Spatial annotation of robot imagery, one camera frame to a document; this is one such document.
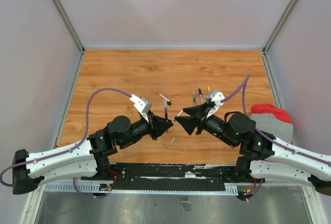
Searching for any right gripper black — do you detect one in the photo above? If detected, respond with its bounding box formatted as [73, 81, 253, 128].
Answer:
[175, 101, 237, 148]

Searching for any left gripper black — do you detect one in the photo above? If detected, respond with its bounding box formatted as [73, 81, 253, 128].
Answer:
[119, 110, 174, 147]

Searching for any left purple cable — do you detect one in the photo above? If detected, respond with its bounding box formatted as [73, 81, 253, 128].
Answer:
[0, 87, 132, 186]

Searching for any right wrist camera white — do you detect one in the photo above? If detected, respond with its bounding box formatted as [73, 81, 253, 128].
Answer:
[205, 89, 225, 118]

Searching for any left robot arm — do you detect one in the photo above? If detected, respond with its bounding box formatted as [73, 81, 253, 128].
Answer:
[12, 112, 173, 195]

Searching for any white pen black end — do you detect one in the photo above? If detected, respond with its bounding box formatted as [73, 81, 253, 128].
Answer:
[158, 93, 170, 102]

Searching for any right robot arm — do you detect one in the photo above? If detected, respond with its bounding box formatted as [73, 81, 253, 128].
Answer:
[175, 102, 330, 196]

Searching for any red and grey cloth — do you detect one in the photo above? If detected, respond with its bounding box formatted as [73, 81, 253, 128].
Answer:
[250, 103, 294, 144]

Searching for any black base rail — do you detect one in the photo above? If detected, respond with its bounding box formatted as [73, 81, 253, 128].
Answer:
[103, 162, 264, 190]

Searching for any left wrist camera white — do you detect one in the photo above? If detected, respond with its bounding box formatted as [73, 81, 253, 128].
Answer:
[129, 94, 153, 122]

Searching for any aluminium frame rail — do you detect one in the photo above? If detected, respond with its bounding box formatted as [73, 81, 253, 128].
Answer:
[23, 160, 324, 224]

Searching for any purple gel pen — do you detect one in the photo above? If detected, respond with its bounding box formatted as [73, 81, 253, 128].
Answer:
[163, 99, 168, 120]

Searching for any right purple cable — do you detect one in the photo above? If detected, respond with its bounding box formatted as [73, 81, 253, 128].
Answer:
[219, 74, 331, 168]

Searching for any blue gel pen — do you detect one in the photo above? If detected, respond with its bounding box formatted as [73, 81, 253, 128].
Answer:
[192, 90, 197, 106]

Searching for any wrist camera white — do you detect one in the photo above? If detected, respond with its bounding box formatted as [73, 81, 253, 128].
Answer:
[205, 89, 225, 118]
[129, 94, 153, 122]

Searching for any purple cable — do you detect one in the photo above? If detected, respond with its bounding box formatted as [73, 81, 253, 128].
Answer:
[219, 74, 331, 168]
[0, 87, 132, 186]

